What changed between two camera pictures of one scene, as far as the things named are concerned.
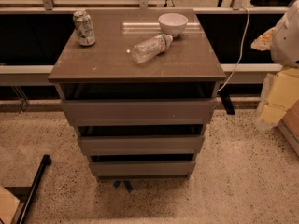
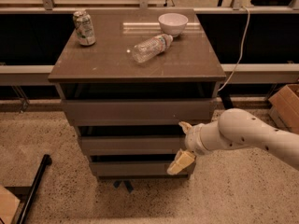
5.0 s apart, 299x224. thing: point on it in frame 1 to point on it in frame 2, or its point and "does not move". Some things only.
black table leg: [226, 100] does not move
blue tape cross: [126, 183] does not move
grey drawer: [103, 146] does not move
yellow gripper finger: [263, 43] to [192, 139]
